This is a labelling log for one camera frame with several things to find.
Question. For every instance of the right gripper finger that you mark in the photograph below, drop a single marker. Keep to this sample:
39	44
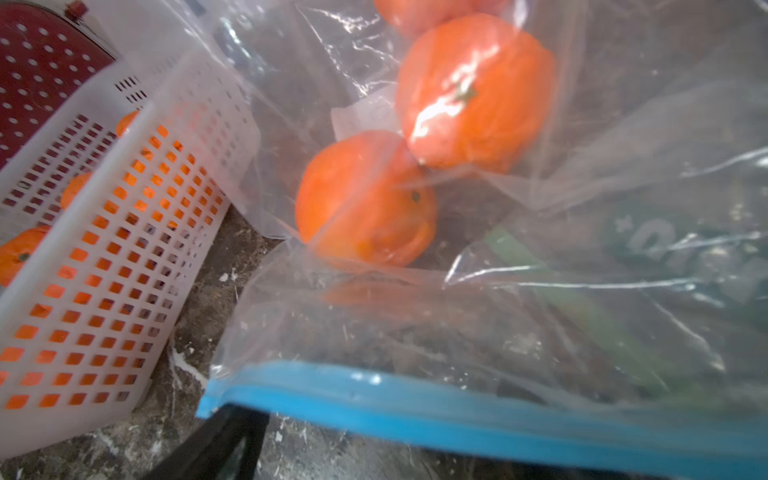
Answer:
228	445

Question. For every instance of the white perforated plastic basket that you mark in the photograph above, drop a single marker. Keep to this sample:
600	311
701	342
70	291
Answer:
132	177

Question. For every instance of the clear zip-top bag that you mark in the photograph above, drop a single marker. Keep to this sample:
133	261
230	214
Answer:
601	305

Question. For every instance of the orange in clear bag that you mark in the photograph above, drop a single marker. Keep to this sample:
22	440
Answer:
474	91
413	17
366	199

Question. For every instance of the red dotted toaster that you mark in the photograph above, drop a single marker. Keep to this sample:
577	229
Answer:
44	60

